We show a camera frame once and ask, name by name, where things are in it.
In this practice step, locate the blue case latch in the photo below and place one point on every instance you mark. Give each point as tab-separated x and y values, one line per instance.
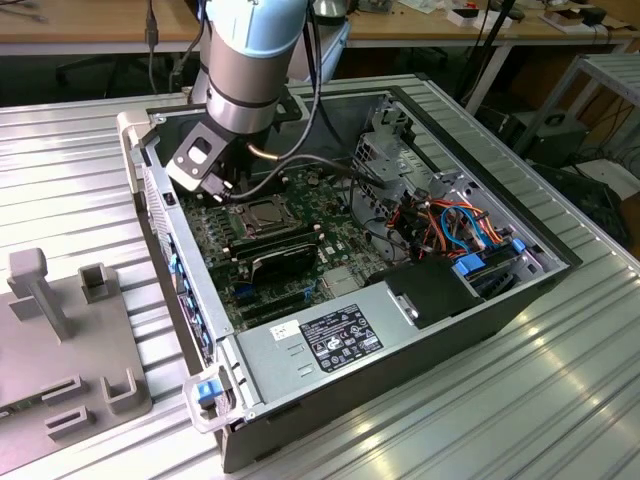
207	392

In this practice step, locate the black power adapter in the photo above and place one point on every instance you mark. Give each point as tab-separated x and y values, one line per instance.
596	16

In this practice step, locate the green motherboard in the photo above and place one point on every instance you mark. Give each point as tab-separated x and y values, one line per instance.
345	235

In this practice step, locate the silver chipset heatsink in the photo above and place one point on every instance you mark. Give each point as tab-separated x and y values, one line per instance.
342	282

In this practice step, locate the black graphics card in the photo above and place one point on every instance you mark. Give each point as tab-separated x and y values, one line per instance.
285	265

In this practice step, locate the grey parts rack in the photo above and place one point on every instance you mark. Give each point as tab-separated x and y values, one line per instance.
80	345

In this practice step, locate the black expansion slot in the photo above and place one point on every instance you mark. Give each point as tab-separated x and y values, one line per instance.
272	299
280	311

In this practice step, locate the open grey PC case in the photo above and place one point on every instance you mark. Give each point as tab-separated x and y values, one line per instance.
380	400

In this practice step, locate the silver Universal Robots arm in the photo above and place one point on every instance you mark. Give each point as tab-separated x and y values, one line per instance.
250	75

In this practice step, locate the grey metal frame table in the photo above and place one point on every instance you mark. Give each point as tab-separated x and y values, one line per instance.
617	75

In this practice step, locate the black plastic cover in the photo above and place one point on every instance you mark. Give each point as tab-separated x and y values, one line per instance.
430	290

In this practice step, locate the silver perforated drive cage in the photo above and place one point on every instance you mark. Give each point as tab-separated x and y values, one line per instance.
390	150

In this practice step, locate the brown cardboard box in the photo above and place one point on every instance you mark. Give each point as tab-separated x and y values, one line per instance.
562	20

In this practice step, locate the black RAM slot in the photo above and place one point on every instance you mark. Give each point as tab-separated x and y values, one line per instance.
272	247
272	238
272	242

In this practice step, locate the hard disk in blue carrier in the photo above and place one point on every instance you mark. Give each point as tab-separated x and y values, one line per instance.
470	264

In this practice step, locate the white cardboard box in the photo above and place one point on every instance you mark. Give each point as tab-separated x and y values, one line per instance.
465	17

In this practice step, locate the thin metal locking lever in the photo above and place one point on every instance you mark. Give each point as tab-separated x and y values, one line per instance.
270	230

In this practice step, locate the small blue clip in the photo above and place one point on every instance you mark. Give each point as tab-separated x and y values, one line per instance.
518	246

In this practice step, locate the silver power supply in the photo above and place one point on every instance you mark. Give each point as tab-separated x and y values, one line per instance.
270	370

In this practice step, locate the long wooden desk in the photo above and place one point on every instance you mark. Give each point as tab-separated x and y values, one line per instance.
75	22

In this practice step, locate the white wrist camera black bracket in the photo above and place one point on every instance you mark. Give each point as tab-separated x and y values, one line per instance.
197	150

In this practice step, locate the green RAM stick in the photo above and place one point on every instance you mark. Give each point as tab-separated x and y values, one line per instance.
25	403

